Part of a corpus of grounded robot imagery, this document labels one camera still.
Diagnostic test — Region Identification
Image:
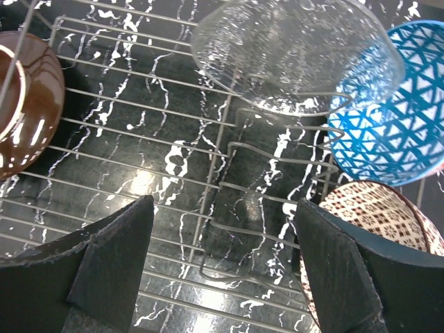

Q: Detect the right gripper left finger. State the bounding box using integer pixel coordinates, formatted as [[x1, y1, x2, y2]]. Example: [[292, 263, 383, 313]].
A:
[[1, 195, 154, 332]]

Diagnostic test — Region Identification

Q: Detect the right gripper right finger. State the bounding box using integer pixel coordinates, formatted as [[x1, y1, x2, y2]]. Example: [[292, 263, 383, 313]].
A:
[[296, 199, 443, 332]]

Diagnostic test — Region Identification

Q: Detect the wire dish rack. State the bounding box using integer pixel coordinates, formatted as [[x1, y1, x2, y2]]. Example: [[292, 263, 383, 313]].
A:
[[0, 0, 427, 333]]

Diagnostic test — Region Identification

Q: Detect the clear glass bowl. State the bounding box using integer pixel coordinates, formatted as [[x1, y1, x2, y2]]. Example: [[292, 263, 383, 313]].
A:
[[191, 1, 405, 117]]

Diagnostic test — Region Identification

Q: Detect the beige patterned bowl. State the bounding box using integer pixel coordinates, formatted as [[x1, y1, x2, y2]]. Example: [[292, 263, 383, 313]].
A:
[[300, 181, 443, 330]]

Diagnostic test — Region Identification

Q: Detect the blue triangle pattern bowl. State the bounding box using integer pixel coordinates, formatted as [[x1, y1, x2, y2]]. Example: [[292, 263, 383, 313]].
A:
[[328, 20, 443, 187]]

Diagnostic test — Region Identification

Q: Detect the red floral plate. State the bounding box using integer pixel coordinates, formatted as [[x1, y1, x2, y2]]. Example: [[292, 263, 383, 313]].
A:
[[1, 31, 65, 180]]

